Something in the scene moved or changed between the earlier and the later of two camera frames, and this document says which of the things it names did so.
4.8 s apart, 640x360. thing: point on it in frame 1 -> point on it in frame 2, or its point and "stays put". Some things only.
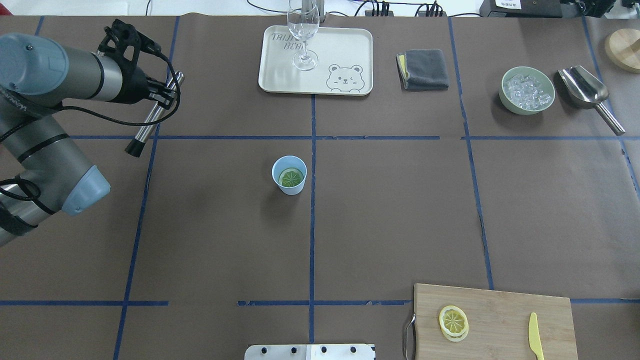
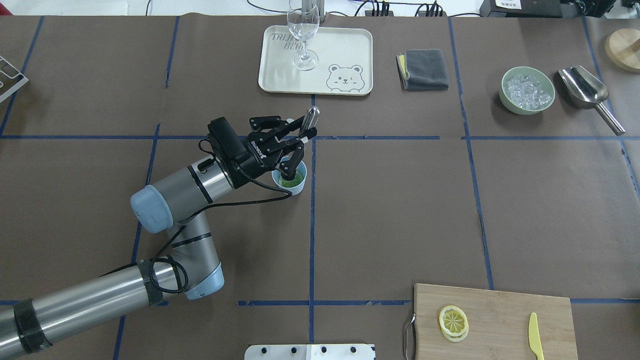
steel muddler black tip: [136, 148] -> [309, 133]
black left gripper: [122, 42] -> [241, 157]
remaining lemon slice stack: [454, 323] stays put
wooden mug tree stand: [622, 46] stays put
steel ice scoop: [587, 91] stays put
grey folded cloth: [422, 69] stays put
